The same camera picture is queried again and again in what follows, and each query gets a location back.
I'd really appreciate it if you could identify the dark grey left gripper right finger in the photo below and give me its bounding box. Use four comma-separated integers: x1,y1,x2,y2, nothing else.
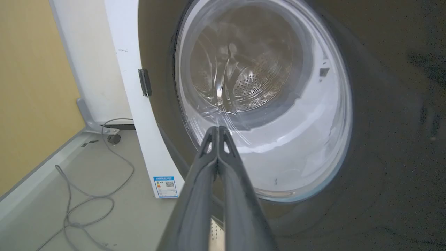
218,126,279,251

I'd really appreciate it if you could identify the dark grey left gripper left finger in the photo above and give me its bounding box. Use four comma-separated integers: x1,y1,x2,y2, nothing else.
156,126,219,251

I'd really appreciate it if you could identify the blue energy label sticker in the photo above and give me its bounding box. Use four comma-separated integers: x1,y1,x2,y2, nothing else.
154,176,178,198

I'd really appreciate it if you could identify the white partition panel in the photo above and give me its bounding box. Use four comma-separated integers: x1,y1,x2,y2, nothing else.
49,0,133,123

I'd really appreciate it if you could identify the grey floor cable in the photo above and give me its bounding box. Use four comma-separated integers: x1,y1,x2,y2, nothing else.
35,118,135,251

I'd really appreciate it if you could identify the dark round washing machine door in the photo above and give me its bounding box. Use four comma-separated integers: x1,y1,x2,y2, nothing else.
138,0,446,251

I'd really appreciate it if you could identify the grey metal stand leg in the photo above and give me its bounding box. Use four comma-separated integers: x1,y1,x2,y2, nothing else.
76,98,120,135

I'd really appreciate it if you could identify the black door latch plate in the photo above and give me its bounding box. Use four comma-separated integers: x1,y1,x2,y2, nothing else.
138,69,152,97

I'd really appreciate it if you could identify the white washing machine body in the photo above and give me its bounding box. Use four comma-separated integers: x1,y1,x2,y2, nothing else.
103,0,185,199

